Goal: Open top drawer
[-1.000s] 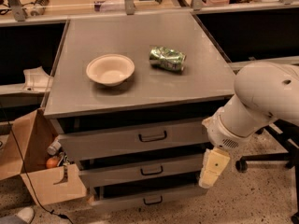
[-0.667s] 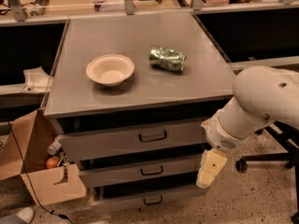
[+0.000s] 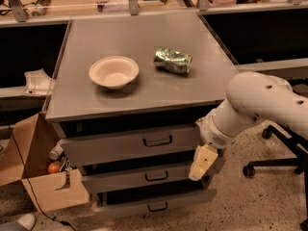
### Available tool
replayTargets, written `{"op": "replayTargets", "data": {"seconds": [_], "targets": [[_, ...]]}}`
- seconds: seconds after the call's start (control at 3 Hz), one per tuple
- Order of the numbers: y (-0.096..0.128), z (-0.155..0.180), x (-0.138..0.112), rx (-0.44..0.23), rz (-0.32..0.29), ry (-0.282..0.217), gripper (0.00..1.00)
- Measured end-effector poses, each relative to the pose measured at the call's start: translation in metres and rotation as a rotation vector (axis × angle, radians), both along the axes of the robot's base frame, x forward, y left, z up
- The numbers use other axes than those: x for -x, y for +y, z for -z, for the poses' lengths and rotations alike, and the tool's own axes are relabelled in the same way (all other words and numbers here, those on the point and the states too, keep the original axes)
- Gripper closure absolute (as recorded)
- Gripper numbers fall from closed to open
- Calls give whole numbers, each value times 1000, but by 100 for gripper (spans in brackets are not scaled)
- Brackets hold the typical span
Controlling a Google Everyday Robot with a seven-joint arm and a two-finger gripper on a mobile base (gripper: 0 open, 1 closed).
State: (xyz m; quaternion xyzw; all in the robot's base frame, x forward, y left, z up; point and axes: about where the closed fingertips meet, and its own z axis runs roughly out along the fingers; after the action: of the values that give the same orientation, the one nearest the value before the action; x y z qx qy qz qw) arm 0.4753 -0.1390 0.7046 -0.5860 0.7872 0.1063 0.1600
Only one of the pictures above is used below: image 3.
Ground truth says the brown cardboard box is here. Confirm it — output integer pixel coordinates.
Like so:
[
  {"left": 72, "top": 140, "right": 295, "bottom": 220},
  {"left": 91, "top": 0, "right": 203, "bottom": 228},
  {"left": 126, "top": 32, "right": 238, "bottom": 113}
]
[{"left": 0, "top": 114, "right": 90, "bottom": 212}]

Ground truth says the white shoe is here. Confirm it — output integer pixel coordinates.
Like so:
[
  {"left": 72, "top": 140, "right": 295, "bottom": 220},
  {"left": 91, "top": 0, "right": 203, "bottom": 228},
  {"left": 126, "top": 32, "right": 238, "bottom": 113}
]
[{"left": 16, "top": 214, "right": 37, "bottom": 231}]

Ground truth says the black office chair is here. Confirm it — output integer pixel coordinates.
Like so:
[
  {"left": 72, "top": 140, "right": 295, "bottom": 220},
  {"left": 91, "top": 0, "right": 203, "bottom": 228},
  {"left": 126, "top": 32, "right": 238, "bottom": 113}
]
[{"left": 242, "top": 123, "right": 308, "bottom": 231}]

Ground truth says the handheld tool on desk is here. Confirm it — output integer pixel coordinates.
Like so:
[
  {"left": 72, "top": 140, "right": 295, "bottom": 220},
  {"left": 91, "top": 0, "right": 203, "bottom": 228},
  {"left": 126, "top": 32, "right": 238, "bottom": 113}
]
[{"left": 32, "top": 0, "right": 51, "bottom": 16}]

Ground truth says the grey top drawer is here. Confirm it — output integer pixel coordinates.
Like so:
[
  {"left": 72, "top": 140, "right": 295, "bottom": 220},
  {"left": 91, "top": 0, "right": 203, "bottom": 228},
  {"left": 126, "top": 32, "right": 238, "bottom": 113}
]
[{"left": 51, "top": 104, "right": 206, "bottom": 167}]

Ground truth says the orange fruit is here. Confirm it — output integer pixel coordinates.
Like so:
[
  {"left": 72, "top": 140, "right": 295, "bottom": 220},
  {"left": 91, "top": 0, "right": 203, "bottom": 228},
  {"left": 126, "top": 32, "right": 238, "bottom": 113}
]
[{"left": 47, "top": 161, "right": 62, "bottom": 174}]

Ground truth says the grey drawer cabinet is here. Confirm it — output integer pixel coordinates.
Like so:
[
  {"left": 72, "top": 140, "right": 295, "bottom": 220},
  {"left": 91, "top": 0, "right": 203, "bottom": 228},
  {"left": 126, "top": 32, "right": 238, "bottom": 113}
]
[{"left": 41, "top": 11, "right": 258, "bottom": 219}]

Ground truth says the beige paper bowl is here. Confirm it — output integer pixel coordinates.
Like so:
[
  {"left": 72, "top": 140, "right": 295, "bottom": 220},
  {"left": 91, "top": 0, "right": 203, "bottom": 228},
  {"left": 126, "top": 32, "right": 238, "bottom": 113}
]
[{"left": 89, "top": 56, "right": 139, "bottom": 90}]

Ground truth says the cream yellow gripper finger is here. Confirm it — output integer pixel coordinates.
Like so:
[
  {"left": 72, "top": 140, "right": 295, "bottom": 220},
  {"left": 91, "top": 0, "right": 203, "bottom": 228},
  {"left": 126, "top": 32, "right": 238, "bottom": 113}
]
[{"left": 189, "top": 144, "right": 218, "bottom": 181}]

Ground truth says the black floor cable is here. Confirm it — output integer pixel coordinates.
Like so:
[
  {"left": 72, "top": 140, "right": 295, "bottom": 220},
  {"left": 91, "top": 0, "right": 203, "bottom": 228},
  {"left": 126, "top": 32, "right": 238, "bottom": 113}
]
[{"left": 0, "top": 103, "right": 77, "bottom": 231}]

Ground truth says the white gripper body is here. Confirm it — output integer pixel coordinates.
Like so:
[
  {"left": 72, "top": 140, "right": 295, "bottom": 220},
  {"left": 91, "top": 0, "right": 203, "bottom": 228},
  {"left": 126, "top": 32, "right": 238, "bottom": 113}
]
[{"left": 195, "top": 109, "right": 234, "bottom": 149}]

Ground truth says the white plastic bottle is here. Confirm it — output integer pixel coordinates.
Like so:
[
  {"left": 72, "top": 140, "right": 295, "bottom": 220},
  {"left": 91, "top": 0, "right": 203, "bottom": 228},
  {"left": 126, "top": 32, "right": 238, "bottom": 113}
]
[{"left": 48, "top": 144, "right": 64, "bottom": 161}]

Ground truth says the grey bottom drawer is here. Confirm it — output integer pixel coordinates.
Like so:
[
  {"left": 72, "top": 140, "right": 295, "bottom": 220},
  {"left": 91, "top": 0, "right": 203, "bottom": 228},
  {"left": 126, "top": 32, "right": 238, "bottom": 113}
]
[{"left": 93, "top": 176, "right": 217, "bottom": 219}]

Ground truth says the crushed green can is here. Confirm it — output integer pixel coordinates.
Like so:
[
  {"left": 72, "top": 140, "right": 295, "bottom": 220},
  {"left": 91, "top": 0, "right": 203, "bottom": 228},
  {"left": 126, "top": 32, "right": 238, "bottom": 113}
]
[{"left": 153, "top": 48, "right": 193, "bottom": 74}]

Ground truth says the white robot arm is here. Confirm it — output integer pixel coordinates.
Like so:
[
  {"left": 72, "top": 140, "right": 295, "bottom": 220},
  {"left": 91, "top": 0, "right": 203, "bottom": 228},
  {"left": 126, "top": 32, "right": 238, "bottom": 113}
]
[{"left": 189, "top": 72, "right": 308, "bottom": 181}]

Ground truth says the white curved plastic part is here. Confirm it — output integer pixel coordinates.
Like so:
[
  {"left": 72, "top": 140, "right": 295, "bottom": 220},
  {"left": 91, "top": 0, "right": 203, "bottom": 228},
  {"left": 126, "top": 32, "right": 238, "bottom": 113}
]
[{"left": 23, "top": 68, "right": 55, "bottom": 96}]

